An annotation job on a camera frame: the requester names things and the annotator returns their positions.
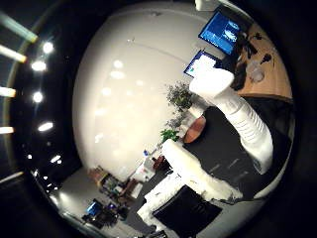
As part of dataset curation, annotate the white spray bottle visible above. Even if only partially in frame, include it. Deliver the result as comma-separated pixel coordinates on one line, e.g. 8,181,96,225
188,67,274,176

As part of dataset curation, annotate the small green plant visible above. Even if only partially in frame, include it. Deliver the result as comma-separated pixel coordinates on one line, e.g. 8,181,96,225
159,128,180,144

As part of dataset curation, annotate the brown wooden bowl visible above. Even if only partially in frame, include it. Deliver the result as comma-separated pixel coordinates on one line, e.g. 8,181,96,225
182,115,208,144

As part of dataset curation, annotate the wooden shelf unit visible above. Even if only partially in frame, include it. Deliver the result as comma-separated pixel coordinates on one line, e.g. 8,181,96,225
88,165,144,200

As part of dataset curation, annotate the dark leafy potted plant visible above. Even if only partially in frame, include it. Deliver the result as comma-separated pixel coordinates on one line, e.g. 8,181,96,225
165,81,194,112

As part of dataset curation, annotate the small blue screen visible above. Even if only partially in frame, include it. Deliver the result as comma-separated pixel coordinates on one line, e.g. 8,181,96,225
85,199,104,216

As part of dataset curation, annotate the monitor with white window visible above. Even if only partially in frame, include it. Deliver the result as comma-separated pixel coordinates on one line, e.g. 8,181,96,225
183,50,223,79

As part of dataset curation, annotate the wooden desk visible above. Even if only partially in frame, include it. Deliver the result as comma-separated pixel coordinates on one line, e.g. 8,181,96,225
236,23,293,99

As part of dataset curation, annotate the monitor with blue screen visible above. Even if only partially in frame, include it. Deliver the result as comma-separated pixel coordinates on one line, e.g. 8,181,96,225
198,11,242,56

